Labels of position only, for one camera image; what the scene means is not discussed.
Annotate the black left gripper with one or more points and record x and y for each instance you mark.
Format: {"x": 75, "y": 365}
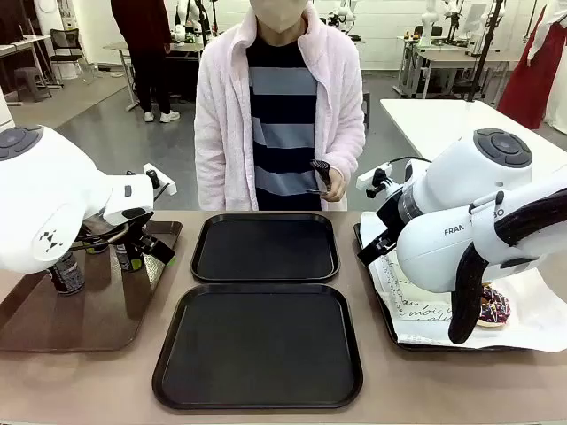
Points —
{"x": 139, "y": 234}

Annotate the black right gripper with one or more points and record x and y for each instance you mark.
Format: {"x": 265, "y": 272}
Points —
{"x": 392, "y": 212}

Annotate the metal serving tongs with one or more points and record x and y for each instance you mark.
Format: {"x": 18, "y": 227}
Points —
{"x": 322, "y": 170}

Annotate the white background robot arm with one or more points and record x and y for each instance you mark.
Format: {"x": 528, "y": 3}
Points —
{"x": 343, "y": 15}
{"x": 430, "y": 20}

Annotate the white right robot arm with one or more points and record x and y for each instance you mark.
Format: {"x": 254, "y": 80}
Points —
{"x": 452, "y": 186}

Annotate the person's right forearm pink sleeve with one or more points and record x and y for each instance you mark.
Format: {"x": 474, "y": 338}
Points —
{"x": 208, "y": 177}

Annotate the person's left forearm pink sleeve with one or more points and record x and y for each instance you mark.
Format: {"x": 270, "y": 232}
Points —
{"x": 350, "y": 150}

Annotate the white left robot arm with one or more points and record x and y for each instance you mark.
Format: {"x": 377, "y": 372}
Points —
{"x": 40, "y": 190}

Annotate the person's left hand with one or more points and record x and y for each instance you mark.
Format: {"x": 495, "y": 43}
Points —
{"x": 336, "y": 186}

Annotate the brown plastic tray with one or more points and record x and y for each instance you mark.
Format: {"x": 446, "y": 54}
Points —
{"x": 88, "y": 310}

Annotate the black square tray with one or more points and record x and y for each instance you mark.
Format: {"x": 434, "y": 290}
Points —
{"x": 257, "y": 345}
{"x": 266, "y": 248}

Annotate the black tray under paper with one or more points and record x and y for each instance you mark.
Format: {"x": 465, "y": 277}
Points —
{"x": 443, "y": 347}

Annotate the chocolate sprinkle donut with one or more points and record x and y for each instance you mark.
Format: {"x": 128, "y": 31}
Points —
{"x": 496, "y": 305}

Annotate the white table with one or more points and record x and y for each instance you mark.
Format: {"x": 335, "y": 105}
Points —
{"x": 421, "y": 124}

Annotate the person in pink fleece jacket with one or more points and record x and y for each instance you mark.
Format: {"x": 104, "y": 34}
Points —
{"x": 221, "y": 133}

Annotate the right tray with white paper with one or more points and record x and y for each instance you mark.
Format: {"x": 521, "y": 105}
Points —
{"x": 531, "y": 319}

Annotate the person in dark clothes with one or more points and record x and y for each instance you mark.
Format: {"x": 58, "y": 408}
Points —
{"x": 146, "y": 53}

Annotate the long grey workshop table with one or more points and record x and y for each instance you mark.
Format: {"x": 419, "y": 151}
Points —
{"x": 452, "y": 57}

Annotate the white air purifier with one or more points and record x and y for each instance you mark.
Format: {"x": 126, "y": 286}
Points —
{"x": 4, "y": 108}

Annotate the dark stool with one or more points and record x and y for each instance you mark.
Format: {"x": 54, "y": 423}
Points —
{"x": 31, "y": 82}

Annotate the black stand pole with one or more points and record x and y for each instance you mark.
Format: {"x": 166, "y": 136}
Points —
{"x": 485, "y": 53}

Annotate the red dress with white blouse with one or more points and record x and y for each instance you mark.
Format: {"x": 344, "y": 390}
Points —
{"x": 531, "y": 79}

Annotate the white desk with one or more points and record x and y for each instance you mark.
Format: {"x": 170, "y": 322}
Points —
{"x": 22, "y": 42}

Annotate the beige face mask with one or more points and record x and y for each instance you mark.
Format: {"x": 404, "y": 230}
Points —
{"x": 277, "y": 15}

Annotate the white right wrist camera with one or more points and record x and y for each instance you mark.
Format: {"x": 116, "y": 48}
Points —
{"x": 372, "y": 175}

